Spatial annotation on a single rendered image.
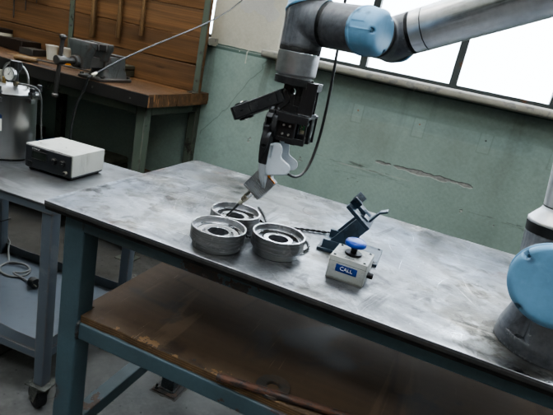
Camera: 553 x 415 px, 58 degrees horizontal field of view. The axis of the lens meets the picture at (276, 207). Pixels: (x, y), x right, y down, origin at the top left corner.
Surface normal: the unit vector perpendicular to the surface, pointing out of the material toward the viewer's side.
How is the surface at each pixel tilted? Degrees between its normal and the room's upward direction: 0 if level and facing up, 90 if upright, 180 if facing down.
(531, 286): 97
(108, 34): 90
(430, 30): 111
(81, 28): 90
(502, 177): 90
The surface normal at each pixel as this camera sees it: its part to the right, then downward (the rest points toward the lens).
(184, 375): -0.36, 0.22
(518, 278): -0.63, 0.25
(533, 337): -0.64, -0.22
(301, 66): 0.17, 0.33
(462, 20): -0.54, 0.46
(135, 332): 0.19, -0.93
